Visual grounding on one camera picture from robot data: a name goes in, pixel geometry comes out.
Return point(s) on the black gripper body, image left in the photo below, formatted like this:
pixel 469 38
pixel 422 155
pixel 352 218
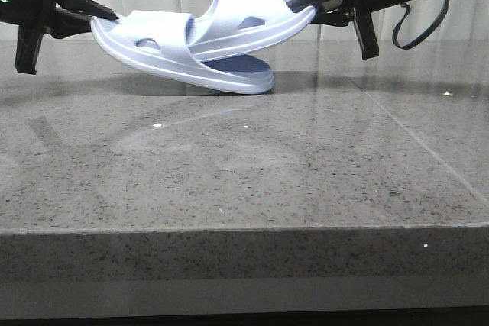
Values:
pixel 32 18

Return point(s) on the light blue slipper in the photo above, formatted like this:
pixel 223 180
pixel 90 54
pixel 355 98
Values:
pixel 155 42
pixel 236 27

